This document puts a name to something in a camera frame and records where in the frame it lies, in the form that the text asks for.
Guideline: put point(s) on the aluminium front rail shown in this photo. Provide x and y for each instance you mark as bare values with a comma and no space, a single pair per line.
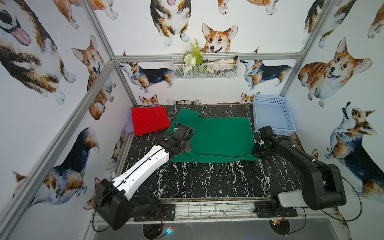
230,210

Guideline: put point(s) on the white wire wall basket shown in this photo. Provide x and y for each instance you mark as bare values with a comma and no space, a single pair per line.
199,72

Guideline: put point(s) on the green t-shirt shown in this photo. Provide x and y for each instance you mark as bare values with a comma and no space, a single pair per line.
218,140

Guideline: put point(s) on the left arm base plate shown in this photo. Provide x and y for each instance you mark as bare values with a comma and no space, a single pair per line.
169,211

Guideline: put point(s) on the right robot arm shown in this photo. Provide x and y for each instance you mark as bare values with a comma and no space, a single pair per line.
322,184

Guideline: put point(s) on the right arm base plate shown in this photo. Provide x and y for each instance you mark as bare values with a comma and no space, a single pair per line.
271,208

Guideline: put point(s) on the aluminium frame back bar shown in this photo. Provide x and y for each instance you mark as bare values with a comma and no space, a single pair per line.
242,56

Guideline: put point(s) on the aluminium frame left bar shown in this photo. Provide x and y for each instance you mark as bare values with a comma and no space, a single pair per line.
14,211

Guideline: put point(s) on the folded lilac t-shirt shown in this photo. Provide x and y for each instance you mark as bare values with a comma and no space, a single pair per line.
129,128

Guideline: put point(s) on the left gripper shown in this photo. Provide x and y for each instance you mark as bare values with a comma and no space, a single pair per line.
183,132

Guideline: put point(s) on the green fern plant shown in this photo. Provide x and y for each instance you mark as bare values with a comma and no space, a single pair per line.
193,58

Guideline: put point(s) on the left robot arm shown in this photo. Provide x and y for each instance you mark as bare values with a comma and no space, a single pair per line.
115,201

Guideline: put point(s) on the aluminium frame bar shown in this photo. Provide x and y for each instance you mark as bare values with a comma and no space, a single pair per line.
242,56
14,211

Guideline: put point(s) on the cream cloth items in basket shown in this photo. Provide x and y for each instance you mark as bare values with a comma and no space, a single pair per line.
222,67

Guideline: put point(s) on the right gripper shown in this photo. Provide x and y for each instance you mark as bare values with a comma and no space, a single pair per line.
255,152

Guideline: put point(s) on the light blue plastic basket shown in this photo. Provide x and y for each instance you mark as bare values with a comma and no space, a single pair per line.
274,112

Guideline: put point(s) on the folded red t-shirt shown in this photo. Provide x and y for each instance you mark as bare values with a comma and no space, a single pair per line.
149,120

